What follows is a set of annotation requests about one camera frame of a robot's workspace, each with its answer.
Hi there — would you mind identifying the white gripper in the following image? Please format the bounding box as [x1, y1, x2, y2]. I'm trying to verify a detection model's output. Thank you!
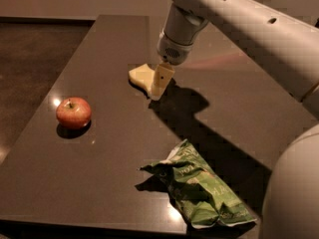
[151, 4, 208, 101]

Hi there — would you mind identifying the yellow wavy sponge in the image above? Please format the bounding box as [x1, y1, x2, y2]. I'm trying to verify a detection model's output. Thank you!
[129, 64, 155, 97]

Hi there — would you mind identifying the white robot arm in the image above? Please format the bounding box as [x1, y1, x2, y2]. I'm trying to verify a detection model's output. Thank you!
[157, 0, 319, 239]

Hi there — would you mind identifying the green jalapeno chip bag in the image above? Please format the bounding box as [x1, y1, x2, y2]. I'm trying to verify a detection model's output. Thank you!
[141, 139, 255, 229]

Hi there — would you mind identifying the red apple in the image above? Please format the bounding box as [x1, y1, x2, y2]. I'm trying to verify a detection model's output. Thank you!
[56, 97, 92, 129]

